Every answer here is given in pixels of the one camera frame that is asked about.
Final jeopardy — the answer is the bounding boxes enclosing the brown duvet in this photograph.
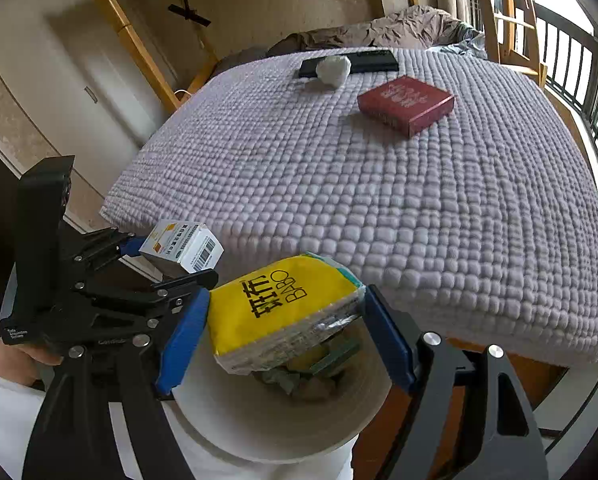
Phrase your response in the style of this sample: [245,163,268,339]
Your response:
[266,5,480,54]

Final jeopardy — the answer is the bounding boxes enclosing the grey green garment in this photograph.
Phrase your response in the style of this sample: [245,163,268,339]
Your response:
[438,29,488,59]

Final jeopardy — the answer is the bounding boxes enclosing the lavender quilted blanket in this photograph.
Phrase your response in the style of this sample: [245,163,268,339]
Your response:
[99,47,598,367]

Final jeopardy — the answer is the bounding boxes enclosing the white door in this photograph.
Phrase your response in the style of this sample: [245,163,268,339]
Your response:
[43,7,181,152]

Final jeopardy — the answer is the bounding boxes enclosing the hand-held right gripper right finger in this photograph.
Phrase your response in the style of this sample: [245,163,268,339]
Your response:
[363,284,550,480]

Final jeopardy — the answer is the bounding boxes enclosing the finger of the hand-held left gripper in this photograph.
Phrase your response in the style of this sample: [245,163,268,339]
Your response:
[72,227,151,273]
[74,268,220,322]

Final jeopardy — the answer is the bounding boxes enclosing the green flat packet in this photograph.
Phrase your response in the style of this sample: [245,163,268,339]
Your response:
[308,337,363,377]

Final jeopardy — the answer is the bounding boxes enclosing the white crumpled tissue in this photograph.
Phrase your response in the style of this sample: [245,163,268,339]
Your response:
[315,55,353,89]

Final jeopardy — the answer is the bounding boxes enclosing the yellow paper bag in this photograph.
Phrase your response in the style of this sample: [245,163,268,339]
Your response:
[284,352,326,376]

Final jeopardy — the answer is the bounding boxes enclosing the wooden ladder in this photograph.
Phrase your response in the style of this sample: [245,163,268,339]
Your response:
[466,0,548,89]

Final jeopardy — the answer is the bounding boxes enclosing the yellow tissue pack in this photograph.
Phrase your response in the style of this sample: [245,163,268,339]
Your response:
[206,252,368,376]

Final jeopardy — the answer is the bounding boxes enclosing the flat black box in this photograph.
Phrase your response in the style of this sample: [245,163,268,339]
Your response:
[298,49,399,80]

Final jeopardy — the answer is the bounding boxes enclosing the dark red box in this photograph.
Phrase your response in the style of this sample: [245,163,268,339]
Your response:
[357,75,456,137]

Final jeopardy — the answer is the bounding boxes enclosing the person's left hand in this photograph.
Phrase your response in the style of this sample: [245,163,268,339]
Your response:
[0,337,63,387]

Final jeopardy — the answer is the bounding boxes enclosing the white trash bin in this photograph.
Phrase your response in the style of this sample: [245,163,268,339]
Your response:
[171,310,396,464]

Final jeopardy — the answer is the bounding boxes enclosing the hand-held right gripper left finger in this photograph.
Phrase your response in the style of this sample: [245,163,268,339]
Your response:
[22,287,213,480]

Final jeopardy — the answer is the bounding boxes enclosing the grey pillow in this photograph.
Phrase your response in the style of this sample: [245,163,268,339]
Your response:
[213,46,271,79]

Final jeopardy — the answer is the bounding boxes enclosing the small white carton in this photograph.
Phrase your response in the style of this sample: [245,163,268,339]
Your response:
[139,220,225,277]

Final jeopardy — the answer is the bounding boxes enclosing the dark balcony railing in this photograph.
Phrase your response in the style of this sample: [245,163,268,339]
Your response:
[533,2,598,172]

